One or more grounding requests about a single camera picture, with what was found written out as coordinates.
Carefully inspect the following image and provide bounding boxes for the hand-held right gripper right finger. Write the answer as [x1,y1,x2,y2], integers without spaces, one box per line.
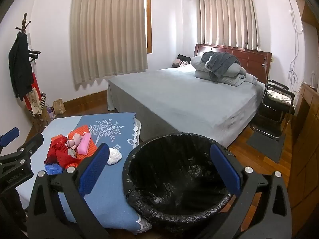
[209,143,292,239]

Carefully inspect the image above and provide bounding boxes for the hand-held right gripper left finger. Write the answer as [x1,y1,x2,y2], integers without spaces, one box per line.
[27,143,117,239]

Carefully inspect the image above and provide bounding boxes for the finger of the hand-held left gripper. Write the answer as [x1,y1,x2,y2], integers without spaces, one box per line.
[0,127,20,148]
[0,134,44,166]

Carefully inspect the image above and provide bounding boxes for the red cloth bag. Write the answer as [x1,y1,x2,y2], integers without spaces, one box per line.
[45,135,80,168]

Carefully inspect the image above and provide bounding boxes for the white tissue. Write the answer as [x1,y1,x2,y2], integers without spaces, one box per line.
[107,147,122,165]

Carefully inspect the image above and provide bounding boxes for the pink pouch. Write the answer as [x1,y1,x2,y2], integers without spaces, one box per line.
[77,132,91,155]

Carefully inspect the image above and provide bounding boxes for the blue plastic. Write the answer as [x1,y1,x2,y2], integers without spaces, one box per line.
[45,164,62,176]

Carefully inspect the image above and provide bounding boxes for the pink knitted cloth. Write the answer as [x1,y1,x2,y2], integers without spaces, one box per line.
[65,134,83,150]

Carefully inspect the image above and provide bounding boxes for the large orange foam mesh sheet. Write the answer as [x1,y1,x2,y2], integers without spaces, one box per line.
[67,125,99,166]

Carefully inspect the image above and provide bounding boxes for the bin with black liner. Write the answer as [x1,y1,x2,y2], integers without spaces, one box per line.
[123,132,240,232]

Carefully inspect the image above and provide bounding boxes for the brown cardboard box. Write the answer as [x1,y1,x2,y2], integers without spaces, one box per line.
[31,107,54,132]

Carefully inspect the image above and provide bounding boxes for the blue tree print tablecloth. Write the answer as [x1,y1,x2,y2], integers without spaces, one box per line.
[15,112,152,234]

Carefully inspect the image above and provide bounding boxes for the canvas tote bag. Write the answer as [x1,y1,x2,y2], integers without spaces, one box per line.
[26,87,43,116]

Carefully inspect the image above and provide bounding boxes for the striped bag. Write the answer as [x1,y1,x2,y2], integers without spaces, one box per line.
[39,93,48,115]

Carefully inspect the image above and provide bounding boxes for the brown paper bag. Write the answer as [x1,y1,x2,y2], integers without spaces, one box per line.
[53,99,66,115]

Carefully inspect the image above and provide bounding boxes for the grey floor mat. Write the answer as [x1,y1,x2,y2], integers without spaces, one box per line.
[246,131,286,164]

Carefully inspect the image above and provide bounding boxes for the black jacket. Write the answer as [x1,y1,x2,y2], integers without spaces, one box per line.
[8,32,35,101]

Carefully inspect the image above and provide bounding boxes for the black metal chair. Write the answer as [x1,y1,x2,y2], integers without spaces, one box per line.
[250,80,296,140]

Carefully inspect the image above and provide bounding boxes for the bed with grey sheet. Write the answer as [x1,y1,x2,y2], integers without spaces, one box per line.
[107,63,266,148]

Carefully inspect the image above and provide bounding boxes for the wooden cabinet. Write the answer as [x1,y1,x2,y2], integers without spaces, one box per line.
[287,82,319,210]

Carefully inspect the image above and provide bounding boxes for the patterned chair cushion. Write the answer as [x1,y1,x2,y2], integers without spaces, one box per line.
[267,90,293,106]

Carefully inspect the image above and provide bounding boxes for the folded light grey duvet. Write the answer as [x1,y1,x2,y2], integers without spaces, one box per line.
[190,55,258,87]

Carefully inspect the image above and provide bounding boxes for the dark grey blanket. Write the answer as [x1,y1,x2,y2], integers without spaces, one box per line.
[201,51,241,81]

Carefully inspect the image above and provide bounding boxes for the wooden coat rack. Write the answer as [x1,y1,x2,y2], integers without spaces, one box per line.
[14,13,41,63]

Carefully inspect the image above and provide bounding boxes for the pink bundle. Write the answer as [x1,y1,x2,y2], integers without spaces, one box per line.
[172,58,190,68]

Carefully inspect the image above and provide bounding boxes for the wooden headboard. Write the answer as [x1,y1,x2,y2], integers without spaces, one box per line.
[193,43,272,85]

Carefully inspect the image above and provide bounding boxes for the wide beige curtain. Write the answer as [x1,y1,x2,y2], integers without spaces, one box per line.
[70,0,149,87]

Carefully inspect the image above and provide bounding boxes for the narrow beige curtain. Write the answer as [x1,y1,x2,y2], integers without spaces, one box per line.
[196,0,261,51]

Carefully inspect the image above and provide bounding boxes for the grey charging cable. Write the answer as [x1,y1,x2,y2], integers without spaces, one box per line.
[262,57,270,80]

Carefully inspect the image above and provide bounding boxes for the white wall cables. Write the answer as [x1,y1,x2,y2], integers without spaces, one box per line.
[287,0,304,92]

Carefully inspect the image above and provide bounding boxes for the wooden window frame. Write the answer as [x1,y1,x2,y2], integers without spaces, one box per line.
[145,0,153,54]

